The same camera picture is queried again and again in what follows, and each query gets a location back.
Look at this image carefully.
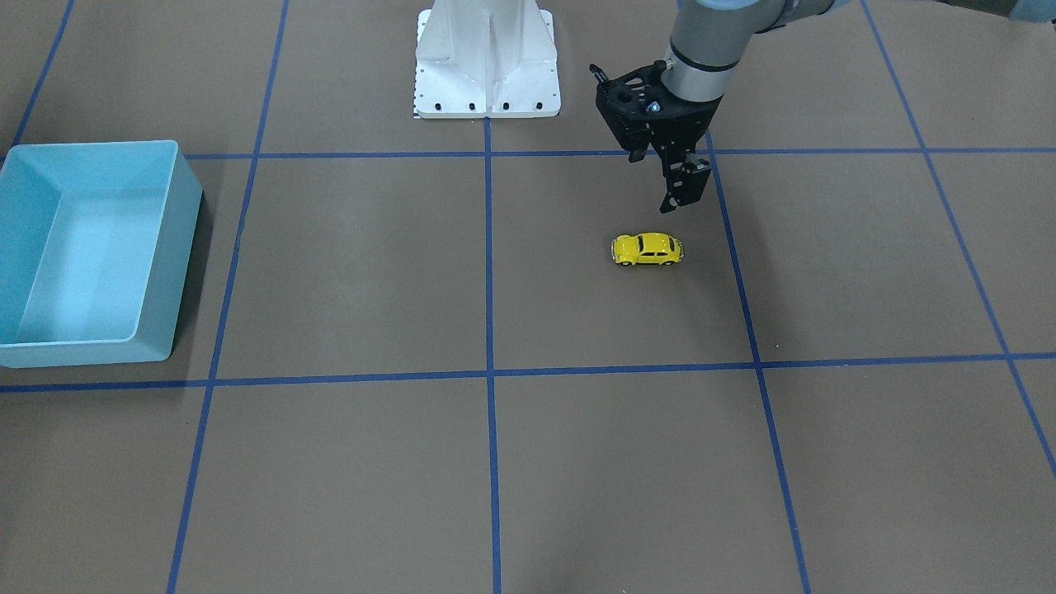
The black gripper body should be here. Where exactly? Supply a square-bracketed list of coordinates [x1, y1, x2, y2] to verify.
[589, 60, 723, 163]

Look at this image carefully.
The yellow beetle toy car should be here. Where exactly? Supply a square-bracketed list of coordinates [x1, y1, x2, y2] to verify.
[610, 233, 684, 266]

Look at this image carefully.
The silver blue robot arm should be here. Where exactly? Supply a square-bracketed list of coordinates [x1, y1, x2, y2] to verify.
[591, 1, 842, 214]

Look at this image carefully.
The light blue plastic bin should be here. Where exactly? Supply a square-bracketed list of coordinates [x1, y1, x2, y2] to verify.
[1, 140, 203, 369]

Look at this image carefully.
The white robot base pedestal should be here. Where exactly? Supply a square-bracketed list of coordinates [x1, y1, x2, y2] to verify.
[412, 1, 562, 120]

